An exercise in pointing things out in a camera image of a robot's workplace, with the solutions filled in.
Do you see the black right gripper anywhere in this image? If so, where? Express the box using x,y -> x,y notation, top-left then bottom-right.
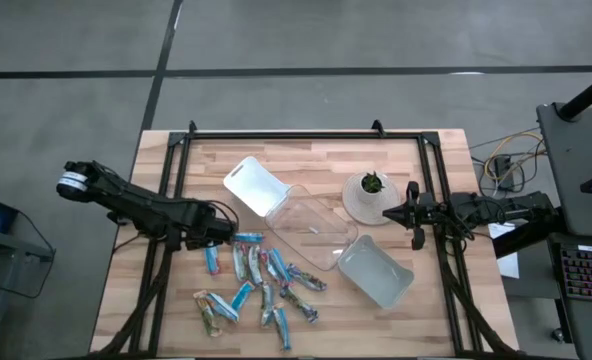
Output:
382,180 -> 450,251

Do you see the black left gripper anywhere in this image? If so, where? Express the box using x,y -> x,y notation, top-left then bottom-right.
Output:
175,198 -> 238,251

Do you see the blue red granola bar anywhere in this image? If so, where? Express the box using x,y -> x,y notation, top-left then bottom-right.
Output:
268,247 -> 293,285
231,242 -> 250,283
232,231 -> 266,245
204,243 -> 222,277
258,248 -> 280,282
247,244 -> 265,287

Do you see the blue orange granola bar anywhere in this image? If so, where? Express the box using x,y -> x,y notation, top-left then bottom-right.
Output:
230,280 -> 257,312
206,291 -> 241,324
272,303 -> 294,353

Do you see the brown snack wrapper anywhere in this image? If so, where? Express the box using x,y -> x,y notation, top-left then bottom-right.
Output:
259,281 -> 277,330

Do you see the small succulent in white pot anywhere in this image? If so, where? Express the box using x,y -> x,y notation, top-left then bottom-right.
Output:
358,170 -> 388,205

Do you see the small plant in white pot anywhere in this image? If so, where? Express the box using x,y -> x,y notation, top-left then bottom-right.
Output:
341,171 -> 402,226

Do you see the grey plastic tray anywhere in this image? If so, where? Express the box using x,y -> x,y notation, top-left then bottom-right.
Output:
336,233 -> 416,310

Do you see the clear plastic bin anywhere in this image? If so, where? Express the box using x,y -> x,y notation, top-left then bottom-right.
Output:
264,183 -> 360,273

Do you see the black power adapter box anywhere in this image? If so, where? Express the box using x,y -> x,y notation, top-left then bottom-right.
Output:
492,154 -> 516,192

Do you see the white paper sheet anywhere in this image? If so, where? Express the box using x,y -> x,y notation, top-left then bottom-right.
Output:
486,222 -> 521,280

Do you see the dark grey side table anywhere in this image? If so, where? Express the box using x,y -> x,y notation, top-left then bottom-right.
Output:
535,102 -> 592,239

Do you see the black rainbow backlit keyboard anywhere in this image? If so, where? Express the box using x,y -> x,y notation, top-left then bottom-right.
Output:
558,245 -> 592,305

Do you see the grey side desk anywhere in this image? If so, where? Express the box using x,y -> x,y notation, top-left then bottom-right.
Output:
0,224 -> 56,360

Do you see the grey keyboard desk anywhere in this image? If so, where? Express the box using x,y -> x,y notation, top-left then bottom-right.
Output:
547,232 -> 592,360

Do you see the black pole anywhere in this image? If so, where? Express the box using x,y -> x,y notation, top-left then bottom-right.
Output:
557,67 -> 592,122

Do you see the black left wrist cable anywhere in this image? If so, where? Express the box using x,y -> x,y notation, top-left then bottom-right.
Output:
207,199 -> 240,232

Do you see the white plastic handled bin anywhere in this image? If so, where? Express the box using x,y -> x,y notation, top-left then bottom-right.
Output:
222,155 -> 293,219

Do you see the black aluminium frame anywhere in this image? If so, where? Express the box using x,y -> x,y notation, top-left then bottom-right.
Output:
88,128 -> 522,360

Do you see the yellow floor cable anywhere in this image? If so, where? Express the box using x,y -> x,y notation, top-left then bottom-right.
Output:
483,130 -> 546,182

